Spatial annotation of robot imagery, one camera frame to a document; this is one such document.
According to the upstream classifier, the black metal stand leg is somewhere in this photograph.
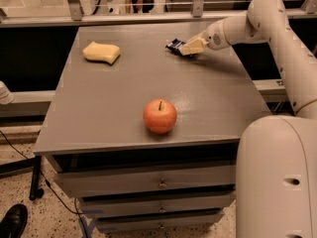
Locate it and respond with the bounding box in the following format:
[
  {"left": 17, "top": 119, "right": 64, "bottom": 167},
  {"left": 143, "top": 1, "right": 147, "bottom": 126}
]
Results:
[{"left": 0, "top": 156, "right": 44, "bottom": 201}]

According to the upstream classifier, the black cable on floor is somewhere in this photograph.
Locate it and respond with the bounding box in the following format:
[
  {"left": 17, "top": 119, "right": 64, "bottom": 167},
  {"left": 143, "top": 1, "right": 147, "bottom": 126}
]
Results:
[{"left": 0, "top": 130, "right": 87, "bottom": 238}]

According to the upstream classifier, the grey drawer cabinet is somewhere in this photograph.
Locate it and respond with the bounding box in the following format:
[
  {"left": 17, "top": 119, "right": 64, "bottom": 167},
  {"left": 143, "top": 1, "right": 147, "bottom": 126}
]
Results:
[{"left": 34, "top": 23, "right": 267, "bottom": 233}]

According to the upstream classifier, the red yellow apple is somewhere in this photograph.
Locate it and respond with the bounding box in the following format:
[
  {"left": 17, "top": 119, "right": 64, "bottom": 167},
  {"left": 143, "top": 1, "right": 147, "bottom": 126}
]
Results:
[{"left": 143, "top": 99, "right": 177, "bottom": 134}]

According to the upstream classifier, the blue rxbar blueberry wrapper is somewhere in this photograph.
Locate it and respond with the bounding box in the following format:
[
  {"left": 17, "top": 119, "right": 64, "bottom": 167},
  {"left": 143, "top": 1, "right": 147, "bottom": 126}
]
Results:
[{"left": 165, "top": 39, "right": 185, "bottom": 55}]

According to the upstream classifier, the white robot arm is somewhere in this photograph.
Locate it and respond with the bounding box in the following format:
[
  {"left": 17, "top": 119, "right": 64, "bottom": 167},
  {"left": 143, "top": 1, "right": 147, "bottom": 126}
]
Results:
[{"left": 180, "top": 0, "right": 317, "bottom": 238}]

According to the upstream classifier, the black shoe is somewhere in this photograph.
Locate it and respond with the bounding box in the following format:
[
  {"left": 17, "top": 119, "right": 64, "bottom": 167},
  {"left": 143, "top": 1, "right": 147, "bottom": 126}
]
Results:
[{"left": 0, "top": 204, "right": 28, "bottom": 238}]

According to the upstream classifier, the yellow sponge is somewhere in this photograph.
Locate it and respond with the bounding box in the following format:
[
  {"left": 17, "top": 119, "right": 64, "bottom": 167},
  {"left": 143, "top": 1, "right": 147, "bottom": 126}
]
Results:
[{"left": 82, "top": 42, "right": 121, "bottom": 64}]

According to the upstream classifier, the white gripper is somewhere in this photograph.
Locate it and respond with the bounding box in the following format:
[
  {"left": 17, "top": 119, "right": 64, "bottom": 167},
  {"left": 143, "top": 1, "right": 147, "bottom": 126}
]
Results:
[{"left": 179, "top": 20, "right": 230, "bottom": 56}]

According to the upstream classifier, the grey metal railing frame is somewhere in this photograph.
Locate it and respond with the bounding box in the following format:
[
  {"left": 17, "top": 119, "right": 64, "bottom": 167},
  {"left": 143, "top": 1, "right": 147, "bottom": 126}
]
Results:
[{"left": 0, "top": 0, "right": 317, "bottom": 28}]

